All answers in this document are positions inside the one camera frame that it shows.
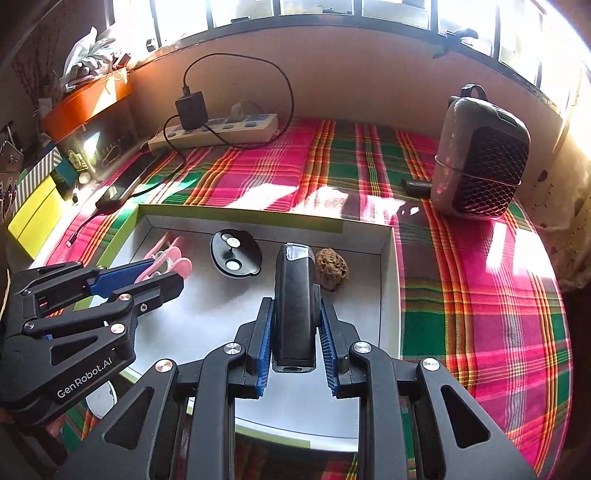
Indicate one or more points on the black round disc holder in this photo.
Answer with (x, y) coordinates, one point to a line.
(247, 254)

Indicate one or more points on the black bike light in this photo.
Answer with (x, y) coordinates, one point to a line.
(295, 314)

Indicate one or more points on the small black cylinder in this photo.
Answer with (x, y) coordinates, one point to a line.
(415, 187)

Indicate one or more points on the black charger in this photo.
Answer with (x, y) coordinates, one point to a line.
(190, 110)

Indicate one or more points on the deep pink clip case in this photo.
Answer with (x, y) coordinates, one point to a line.
(183, 266)

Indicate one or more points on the orange tray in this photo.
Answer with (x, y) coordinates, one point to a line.
(83, 108)

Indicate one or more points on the cream dotted curtain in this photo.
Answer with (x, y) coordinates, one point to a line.
(568, 207)

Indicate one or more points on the yellow box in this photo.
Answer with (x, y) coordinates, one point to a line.
(34, 217)

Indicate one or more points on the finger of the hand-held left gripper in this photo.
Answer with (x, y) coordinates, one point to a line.
(147, 288)
(124, 277)

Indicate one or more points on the brown walnut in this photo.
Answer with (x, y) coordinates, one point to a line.
(331, 270)

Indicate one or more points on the white plug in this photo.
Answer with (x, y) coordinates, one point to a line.
(240, 112)

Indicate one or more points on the small teal box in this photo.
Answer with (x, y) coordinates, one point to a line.
(62, 182)

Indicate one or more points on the black smartphone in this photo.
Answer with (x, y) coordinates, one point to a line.
(127, 180)

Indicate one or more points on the grey mesh-front speaker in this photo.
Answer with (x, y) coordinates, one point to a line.
(489, 175)

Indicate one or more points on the dark glass case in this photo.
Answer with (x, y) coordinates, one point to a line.
(120, 124)

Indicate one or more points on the green round container white lid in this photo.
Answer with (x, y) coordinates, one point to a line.
(102, 401)

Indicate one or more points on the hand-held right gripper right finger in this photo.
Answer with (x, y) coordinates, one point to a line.
(328, 350)

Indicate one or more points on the white plastic bags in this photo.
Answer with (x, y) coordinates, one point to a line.
(87, 60)

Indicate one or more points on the white power strip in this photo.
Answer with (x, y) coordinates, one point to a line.
(249, 127)

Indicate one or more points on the window grille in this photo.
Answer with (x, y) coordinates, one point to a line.
(323, 22)

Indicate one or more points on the dried branches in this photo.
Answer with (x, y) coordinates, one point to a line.
(41, 87)

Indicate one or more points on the green round badge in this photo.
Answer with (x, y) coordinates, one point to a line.
(77, 160)

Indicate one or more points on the pink green plaid blanket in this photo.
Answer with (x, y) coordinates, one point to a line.
(461, 300)

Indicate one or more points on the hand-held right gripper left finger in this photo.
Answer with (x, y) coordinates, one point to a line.
(264, 350)

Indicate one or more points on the green cardboard box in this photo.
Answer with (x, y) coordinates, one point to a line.
(194, 323)

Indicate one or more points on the striped box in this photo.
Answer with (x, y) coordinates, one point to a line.
(37, 177)

